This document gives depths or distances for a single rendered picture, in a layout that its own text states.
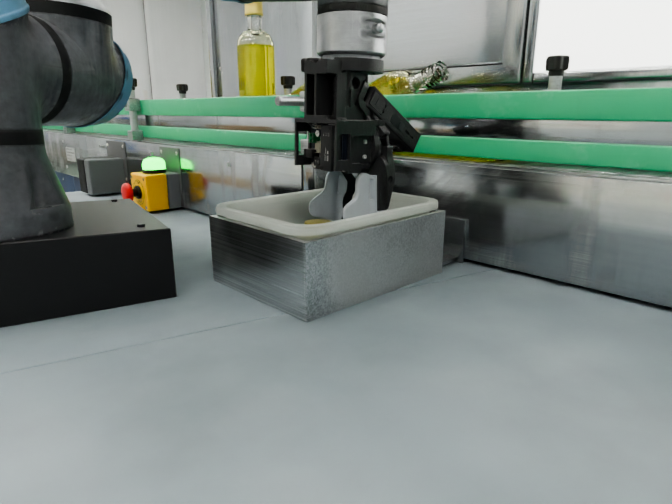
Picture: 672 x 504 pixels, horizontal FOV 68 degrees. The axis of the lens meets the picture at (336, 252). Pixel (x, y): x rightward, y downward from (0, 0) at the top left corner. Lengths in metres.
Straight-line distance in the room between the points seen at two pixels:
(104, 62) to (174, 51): 6.66
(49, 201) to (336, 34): 0.33
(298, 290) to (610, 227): 0.33
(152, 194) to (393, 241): 0.60
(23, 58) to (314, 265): 0.33
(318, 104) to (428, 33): 0.42
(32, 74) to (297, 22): 0.75
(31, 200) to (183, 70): 6.85
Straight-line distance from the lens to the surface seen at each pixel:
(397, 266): 0.56
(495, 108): 0.66
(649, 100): 0.60
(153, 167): 1.04
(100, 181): 1.28
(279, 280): 0.50
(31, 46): 0.60
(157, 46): 7.25
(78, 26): 0.67
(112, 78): 0.70
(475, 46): 0.88
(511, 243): 0.64
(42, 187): 0.58
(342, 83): 0.55
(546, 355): 0.45
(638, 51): 0.78
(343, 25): 0.55
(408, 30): 0.96
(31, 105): 0.58
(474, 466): 0.32
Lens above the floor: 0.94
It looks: 16 degrees down
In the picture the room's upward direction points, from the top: straight up
